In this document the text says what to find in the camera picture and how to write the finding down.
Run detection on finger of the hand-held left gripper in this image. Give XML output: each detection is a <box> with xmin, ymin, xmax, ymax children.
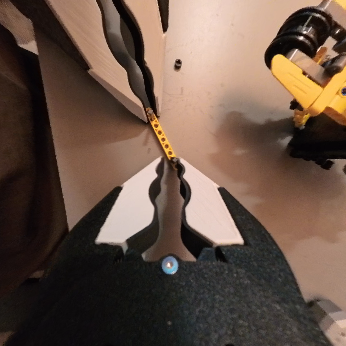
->
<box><xmin>120</xmin><ymin>0</ymin><xmax>167</xmax><ymax>115</ymax></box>
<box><xmin>45</xmin><ymin>0</ymin><xmax>152</xmax><ymax>123</ymax></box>

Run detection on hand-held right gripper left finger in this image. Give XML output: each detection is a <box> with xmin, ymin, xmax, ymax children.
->
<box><xmin>95</xmin><ymin>157</ymin><xmax>166</xmax><ymax>257</ymax></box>

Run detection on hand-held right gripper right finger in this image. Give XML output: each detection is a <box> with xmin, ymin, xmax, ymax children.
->
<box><xmin>173</xmin><ymin>157</ymin><xmax>244</xmax><ymax>258</ymax></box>

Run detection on yellow perforated toy beam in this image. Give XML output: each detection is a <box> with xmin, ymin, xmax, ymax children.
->
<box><xmin>147</xmin><ymin>108</ymin><xmax>177</xmax><ymax>163</ymax></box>

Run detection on yellow and black toy vehicle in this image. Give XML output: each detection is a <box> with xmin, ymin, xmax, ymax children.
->
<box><xmin>264</xmin><ymin>0</ymin><xmax>346</xmax><ymax>169</ymax></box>

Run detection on grey toy battery box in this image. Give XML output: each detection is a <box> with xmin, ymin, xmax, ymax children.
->
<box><xmin>307</xmin><ymin>297</ymin><xmax>346</xmax><ymax>346</ymax></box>

